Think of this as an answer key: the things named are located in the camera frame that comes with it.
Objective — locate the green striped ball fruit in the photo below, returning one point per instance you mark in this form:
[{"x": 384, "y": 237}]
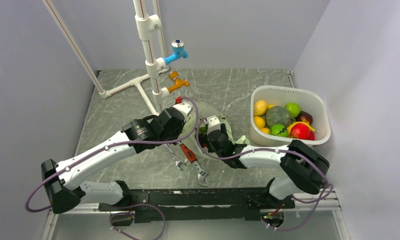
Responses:
[{"x": 279, "y": 130}]

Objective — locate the silver combination wrench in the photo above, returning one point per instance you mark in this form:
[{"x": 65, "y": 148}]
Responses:
[{"x": 178, "y": 163}]

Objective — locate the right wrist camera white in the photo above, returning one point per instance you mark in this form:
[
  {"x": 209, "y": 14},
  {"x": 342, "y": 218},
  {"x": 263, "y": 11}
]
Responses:
[{"x": 213, "y": 124}]

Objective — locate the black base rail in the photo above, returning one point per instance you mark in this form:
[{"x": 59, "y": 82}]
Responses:
[{"x": 246, "y": 203}]

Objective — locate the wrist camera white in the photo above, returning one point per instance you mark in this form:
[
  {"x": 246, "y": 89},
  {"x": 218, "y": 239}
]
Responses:
[
  {"x": 213, "y": 124},
  {"x": 183, "y": 106}
]

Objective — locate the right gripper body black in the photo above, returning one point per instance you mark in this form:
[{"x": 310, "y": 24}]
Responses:
[{"x": 211, "y": 149}]

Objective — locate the orange faucet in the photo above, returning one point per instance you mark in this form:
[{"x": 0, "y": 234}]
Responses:
[{"x": 178, "y": 82}]

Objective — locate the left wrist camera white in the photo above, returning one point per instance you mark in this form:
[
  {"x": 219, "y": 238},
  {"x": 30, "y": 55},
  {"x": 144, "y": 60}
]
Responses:
[{"x": 183, "y": 106}]

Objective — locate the yellow banana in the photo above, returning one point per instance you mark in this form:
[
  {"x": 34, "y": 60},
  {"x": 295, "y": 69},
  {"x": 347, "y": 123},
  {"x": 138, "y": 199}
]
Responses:
[{"x": 301, "y": 123}]

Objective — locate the yellow lemon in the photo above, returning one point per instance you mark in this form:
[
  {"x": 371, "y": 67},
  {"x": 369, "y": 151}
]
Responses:
[
  {"x": 259, "y": 122},
  {"x": 260, "y": 107}
]

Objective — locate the light green lime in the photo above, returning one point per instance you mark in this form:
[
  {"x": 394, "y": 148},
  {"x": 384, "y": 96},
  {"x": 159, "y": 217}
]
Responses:
[{"x": 293, "y": 109}]

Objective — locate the white plastic basket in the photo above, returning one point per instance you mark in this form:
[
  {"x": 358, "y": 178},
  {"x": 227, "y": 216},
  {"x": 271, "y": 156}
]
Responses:
[{"x": 279, "y": 96}]

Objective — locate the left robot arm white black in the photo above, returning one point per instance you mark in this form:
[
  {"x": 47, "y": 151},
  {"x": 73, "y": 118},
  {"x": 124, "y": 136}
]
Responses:
[{"x": 66, "y": 182}]

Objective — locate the blue faucet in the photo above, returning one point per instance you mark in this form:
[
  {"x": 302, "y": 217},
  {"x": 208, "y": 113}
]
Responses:
[{"x": 178, "y": 51}]

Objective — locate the yellow lemon upper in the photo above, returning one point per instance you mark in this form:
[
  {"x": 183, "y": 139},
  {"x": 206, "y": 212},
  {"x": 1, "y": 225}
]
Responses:
[{"x": 260, "y": 107}]

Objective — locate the yellow lemon lower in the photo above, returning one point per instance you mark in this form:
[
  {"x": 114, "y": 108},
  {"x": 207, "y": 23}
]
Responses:
[{"x": 259, "y": 122}]

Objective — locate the red handled adjustable wrench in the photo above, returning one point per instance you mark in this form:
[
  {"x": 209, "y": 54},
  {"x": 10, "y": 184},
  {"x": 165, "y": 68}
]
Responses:
[{"x": 201, "y": 173}]

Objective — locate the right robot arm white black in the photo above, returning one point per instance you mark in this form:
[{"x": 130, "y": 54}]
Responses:
[{"x": 305, "y": 169}]

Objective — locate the dark red plum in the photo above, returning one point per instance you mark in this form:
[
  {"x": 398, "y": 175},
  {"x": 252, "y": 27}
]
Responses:
[{"x": 304, "y": 117}]

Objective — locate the pale green plastic bag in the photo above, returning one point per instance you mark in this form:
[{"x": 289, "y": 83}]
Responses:
[{"x": 206, "y": 112}]

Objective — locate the red apple in basket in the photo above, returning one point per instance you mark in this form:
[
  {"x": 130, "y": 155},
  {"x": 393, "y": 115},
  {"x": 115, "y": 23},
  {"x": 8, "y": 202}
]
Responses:
[{"x": 300, "y": 132}]

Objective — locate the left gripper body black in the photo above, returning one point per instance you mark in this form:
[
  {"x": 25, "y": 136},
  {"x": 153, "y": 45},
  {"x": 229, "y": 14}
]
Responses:
[{"x": 171, "y": 136}]

